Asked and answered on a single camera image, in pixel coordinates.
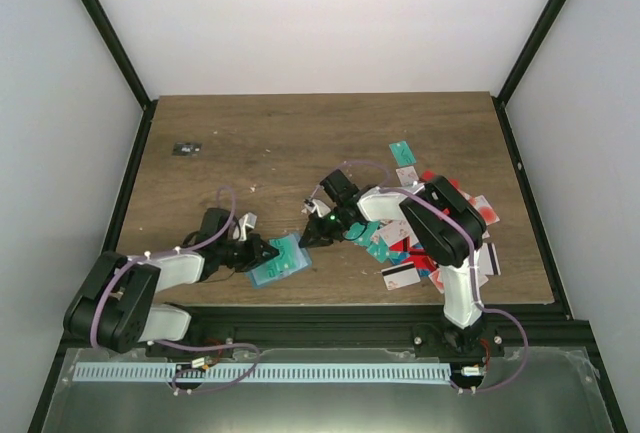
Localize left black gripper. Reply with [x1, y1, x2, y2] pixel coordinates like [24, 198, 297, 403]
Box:
[218, 234, 280, 273]

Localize blue leather card holder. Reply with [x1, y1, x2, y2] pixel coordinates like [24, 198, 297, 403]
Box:
[246, 232, 312, 288]

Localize white magnetic stripe card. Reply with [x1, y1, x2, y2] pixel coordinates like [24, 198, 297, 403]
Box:
[381, 262, 420, 291]

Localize teal VIP card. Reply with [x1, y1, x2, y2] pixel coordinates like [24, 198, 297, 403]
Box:
[265, 235, 297, 280]

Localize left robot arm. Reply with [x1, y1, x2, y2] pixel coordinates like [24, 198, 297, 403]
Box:
[63, 208, 279, 357]

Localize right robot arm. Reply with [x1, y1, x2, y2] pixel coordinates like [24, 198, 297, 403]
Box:
[299, 170, 487, 356]

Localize white card with red pattern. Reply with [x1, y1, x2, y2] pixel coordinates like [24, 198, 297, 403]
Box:
[396, 165, 420, 186]

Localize teal card top right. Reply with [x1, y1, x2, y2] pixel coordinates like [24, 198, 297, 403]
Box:
[389, 141, 416, 167]

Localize small black card far left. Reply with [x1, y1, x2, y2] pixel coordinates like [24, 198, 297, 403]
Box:
[172, 142, 202, 157]

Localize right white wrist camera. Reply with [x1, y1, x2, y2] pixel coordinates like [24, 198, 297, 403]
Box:
[304, 198, 331, 218]

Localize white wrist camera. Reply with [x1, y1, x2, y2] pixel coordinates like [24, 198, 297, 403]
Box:
[233, 212, 257, 242]
[304, 198, 331, 218]

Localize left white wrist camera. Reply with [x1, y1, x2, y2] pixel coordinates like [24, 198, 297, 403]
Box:
[233, 212, 257, 242]

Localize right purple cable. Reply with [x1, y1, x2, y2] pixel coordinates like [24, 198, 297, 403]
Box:
[309, 160, 529, 396]

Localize purple cable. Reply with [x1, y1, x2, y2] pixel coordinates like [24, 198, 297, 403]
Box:
[309, 160, 529, 396]
[89, 186, 261, 395]

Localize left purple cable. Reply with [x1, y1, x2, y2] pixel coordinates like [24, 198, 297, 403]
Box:
[89, 186, 261, 395]

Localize light blue slotted cable duct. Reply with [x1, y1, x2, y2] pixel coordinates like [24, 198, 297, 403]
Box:
[73, 362, 451, 384]

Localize black aluminium frame rail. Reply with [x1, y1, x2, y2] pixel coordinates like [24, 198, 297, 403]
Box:
[64, 302, 594, 354]

